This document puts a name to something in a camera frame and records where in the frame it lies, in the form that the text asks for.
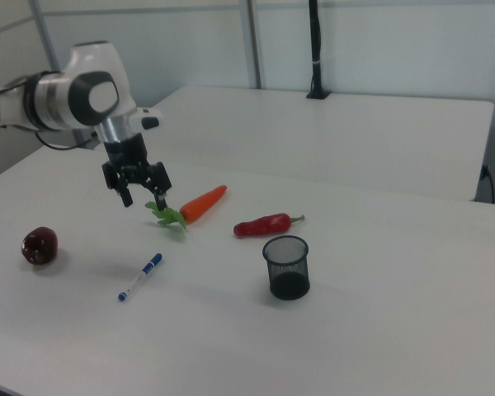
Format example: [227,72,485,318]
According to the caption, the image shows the white marker pen blue cap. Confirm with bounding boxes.
[117,252,163,303]

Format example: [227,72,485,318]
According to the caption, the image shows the dark red toy apple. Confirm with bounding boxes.
[21,225,59,266]

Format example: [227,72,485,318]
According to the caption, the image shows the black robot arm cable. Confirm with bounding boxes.
[33,130,102,152]

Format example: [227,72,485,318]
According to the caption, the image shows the black camera pole with base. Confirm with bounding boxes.
[305,0,332,101]

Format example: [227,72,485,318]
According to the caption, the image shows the dark cable with plug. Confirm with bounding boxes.
[479,163,495,205]

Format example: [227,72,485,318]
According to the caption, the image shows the black mesh pen cup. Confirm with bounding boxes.
[262,234,312,301]

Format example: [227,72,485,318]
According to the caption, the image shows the orange toy carrot green leaves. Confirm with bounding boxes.
[144,184,229,233]

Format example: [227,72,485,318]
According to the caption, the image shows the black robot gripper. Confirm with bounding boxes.
[101,132,173,213]

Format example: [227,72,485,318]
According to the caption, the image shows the red toy chili pepper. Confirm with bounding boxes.
[233,212,307,239]

